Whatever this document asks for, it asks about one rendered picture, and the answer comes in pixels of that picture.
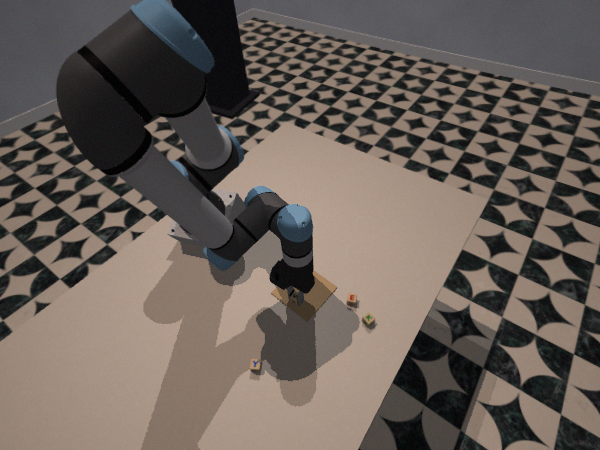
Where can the tan square mat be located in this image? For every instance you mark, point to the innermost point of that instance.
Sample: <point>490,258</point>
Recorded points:
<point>313,300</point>

